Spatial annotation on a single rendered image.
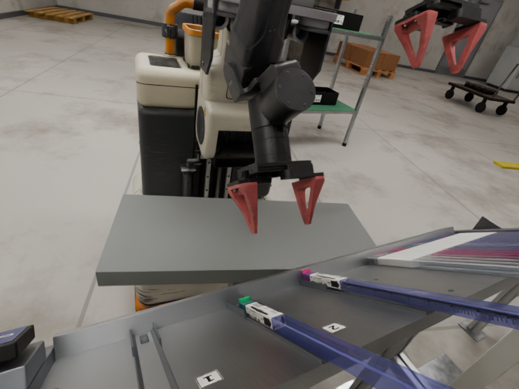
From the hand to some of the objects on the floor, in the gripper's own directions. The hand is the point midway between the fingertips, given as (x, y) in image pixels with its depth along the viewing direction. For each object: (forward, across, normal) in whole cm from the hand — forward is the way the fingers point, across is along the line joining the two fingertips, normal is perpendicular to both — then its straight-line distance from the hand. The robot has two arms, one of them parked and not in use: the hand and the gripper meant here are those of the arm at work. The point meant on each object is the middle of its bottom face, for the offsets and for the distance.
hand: (281, 223), depth 46 cm
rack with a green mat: (-64, -140, -190) cm, 245 cm away
